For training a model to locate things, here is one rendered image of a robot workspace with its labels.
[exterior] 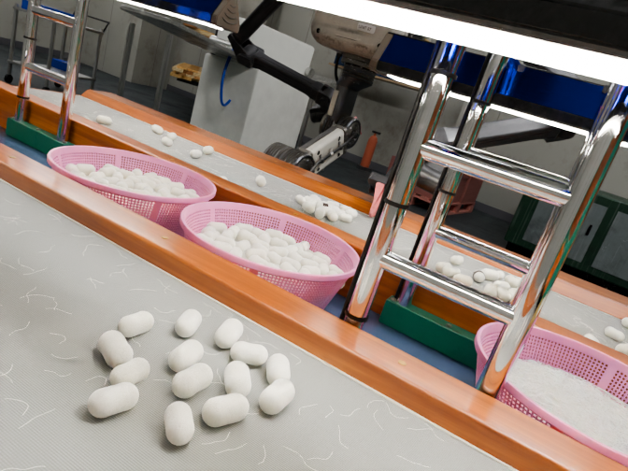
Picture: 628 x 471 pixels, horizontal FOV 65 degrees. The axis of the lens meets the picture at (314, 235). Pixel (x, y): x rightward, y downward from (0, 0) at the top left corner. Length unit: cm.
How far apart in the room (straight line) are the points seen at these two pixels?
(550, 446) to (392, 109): 780
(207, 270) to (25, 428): 26
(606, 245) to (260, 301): 491
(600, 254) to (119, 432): 511
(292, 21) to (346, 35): 785
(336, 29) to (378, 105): 668
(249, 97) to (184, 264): 423
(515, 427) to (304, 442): 19
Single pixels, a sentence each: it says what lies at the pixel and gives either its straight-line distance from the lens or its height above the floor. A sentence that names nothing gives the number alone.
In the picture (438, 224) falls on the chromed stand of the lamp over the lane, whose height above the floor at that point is 85.
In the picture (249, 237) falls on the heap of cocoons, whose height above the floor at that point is 74.
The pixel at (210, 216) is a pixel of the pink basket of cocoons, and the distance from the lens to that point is 79.
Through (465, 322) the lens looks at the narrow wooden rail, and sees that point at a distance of 78.
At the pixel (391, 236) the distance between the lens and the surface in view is 50.
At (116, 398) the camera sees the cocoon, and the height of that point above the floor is 76.
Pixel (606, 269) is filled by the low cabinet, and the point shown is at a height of 20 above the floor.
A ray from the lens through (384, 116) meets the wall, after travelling 822.
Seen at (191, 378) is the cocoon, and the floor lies 76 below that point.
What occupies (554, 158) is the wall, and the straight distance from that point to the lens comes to 752.
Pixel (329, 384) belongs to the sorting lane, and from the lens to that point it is 47.
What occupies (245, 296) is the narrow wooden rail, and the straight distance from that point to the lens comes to 52.
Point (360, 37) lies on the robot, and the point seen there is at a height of 116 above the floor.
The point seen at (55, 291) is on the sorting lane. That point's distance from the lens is 52.
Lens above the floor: 98
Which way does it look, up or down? 16 degrees down
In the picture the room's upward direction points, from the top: 18 degrees clockwise
